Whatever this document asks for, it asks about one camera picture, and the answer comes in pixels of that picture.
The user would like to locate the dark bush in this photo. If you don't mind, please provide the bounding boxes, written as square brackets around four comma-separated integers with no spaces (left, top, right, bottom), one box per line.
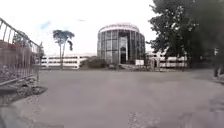
[79,57,109,70]

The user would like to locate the round glass building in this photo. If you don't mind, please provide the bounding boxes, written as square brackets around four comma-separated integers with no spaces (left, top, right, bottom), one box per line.
[96,22,147,66]

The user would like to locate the grey asphalt ground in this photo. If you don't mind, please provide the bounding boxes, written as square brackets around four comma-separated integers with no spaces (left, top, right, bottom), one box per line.
[0,68,224,128]

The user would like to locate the slender tall tree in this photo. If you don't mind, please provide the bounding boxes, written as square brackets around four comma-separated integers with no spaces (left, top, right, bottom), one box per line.
[52,29,76,70]

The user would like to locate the large dark green trees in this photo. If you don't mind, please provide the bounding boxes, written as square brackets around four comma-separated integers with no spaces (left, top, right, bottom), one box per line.
[147,0,224,70]

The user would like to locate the grey rubble pile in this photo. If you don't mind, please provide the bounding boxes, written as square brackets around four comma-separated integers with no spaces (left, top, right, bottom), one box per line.
[0,64,48,104]

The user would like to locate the metal fence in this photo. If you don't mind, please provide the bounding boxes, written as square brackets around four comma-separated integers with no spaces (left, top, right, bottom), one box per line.
[0,17,45,87]

